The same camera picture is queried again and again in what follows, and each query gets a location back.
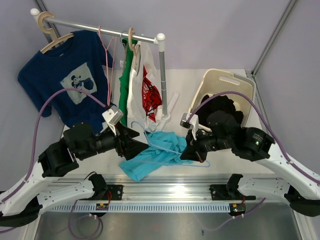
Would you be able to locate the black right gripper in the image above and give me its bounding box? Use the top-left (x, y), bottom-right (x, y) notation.
top-left (180, 126), bottom-right (233, 163)

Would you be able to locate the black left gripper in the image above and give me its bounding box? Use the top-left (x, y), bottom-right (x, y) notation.
top-left (79, 121), bottom-right (150, 160)

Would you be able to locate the light blue wire hanger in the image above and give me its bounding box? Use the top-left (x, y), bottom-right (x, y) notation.
top-left (130, 121), bottom-right (211, 168)

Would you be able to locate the light blue t shirt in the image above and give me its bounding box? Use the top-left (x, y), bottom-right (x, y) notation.
top-left (119, 131), bottom-right (193, 182)

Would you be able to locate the black t shirt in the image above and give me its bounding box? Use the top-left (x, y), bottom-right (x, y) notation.
top-left (196, 95), bottom-right (244, 127)

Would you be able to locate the pink wire hanger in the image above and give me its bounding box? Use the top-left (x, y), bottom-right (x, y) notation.
top-left (98, 25), bottom-right (117, 106)

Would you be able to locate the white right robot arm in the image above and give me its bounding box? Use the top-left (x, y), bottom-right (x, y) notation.
top-left (180, 110), bottom-right (320, 217)

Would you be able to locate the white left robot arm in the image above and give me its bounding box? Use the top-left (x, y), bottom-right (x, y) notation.
top-left (0, 122), bottom-right (149, 228)

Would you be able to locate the white printed t shirt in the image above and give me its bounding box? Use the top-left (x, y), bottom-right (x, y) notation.
top-left (127, 41), bottom-right (163, 132)

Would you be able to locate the green t shirt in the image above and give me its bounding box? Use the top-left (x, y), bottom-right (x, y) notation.
top-left (118, 38), bottom-right (134, 127)

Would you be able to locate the navy blue t shirt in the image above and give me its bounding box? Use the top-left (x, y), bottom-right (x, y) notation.
top-left (17, 30), bottom-right (113, 134)

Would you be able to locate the beige wooden hanger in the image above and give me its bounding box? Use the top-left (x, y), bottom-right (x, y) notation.
top-left (36, 11), bottom-right (74, 54)
top-left (128, 27), bottom-right (141, 72)

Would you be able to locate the cream laundry basket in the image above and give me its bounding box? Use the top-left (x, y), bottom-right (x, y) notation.
top-left (188, 68), bottom-right (256, 127)

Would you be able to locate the metal clothes rack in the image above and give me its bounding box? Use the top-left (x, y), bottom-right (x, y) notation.
top-left (30, 8), bottom-right (179, 132)

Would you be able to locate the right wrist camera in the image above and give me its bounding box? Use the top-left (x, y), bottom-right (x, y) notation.
top-left (180, 112), bottom-right (199, 130)

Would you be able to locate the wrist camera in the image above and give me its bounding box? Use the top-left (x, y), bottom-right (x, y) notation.
top-left (180, 112), bottom-right (199, 130)
top-left (102, 105), bottom-right (124, 136)

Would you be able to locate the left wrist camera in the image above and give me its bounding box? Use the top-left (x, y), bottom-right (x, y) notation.
top-left (102, 105), bottom-right (124, 136)

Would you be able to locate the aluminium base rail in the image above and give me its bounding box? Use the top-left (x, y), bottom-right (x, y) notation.
top-left (47, 173), bottom-right (291, 204)

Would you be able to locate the white slotted cable duct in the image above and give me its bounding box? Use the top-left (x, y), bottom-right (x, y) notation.
top-left (51, 203), bottom-right (231, 213)

